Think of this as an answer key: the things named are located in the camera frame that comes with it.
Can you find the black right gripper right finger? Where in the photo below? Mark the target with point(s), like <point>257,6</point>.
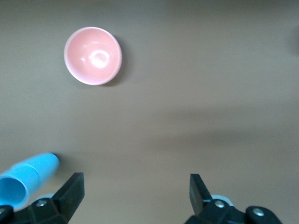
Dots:
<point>198,198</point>

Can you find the pink bowl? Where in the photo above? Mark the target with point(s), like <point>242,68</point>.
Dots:
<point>93,56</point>

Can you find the blue cup white inside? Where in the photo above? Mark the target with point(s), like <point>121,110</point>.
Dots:
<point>46,163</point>

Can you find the plain blue cup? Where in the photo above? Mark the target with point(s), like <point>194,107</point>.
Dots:
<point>14,193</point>

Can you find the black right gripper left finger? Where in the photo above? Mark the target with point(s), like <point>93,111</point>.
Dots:
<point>70,196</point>

